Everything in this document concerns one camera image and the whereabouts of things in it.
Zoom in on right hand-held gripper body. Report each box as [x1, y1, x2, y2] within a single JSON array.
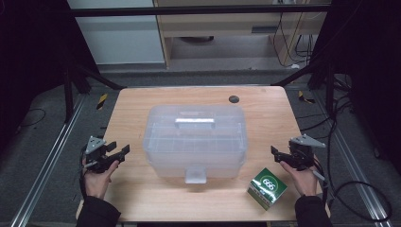
[[287, 133, 327, 172]]

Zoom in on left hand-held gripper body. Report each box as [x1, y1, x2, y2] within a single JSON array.
[[82, 135, 121, 174]]

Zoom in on green cardboard box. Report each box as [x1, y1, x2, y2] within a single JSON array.
[[246, 166, 288, 212]]

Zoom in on clear plastic storage box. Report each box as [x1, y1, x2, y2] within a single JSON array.
[[142, 104, 250, 185]]

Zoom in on person's right hand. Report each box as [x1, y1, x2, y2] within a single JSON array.
[[279, 160, 319, 198]]

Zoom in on person's left hand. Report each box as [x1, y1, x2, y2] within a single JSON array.
[[81, 158, 120, 201]]

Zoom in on yellow black striped tape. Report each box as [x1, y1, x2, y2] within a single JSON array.
[[96, 93, 109, 111], [297, 90, 316, 105]]

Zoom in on black metal stand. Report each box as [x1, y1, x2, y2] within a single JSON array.
[[270, 61, 336, 118], [61, 58, 128, 125]]

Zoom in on black curtain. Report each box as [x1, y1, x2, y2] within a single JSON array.
[[0, 0, 99, 155], [310, 0, 401, 178]]

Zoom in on white cabinet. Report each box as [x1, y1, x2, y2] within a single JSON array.
[[66, 0, 166, 66]]

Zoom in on light wooden cabinet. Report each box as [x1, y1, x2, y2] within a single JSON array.
[[152, 0, 329, 69]]

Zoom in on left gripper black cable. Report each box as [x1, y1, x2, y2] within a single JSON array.
[[78, 148, 99, 201]]

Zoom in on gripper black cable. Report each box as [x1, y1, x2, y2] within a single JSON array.
[[310, 156, 331, 210], [78, 148, 99, 201]]

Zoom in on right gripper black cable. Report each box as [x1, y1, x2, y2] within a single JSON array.
[[310, 156, 331, 210]]

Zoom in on aluminium floor rail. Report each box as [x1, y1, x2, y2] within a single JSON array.
[[314, 90, 401, 227], [9, 94, 87, 227]]

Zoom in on thin black floor cable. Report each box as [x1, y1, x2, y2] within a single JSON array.
[[18, 107, 47, 129]]

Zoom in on black looped floor cable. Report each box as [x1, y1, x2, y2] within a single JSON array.
[[325, 94, 393, 222]]

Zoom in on hanging black cables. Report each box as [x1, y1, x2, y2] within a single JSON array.
[[271, 11, 317, 69]]

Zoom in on black horizontal frame bar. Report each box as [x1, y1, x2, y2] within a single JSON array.
[[70, 4, 333, 18]]

